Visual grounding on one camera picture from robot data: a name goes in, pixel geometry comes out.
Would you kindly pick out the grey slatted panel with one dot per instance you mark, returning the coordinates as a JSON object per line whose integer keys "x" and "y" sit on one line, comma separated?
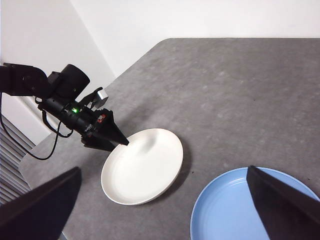
{"x": 10, "y": 162}

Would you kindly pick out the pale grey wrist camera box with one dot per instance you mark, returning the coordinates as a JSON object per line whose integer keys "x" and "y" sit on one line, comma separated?
{"x": 102, "y": 96}

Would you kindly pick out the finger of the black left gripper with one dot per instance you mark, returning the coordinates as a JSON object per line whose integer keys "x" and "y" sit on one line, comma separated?
{"x": 112, "y": 133}
{"x": 105, "y": 145}

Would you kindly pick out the white plate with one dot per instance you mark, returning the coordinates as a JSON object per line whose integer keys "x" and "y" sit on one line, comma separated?
{"x": 142, "y": 170}

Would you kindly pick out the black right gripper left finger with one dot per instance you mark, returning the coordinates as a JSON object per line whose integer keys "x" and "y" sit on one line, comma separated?
{"x": 32, "y": 215}

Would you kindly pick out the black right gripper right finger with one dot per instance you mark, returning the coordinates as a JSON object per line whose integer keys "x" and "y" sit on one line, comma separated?
{"x": 287, "y": 212}

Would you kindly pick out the blue plate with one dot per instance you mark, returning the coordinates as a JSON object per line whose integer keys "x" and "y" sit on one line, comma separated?
{"x": 220, "y": 212}

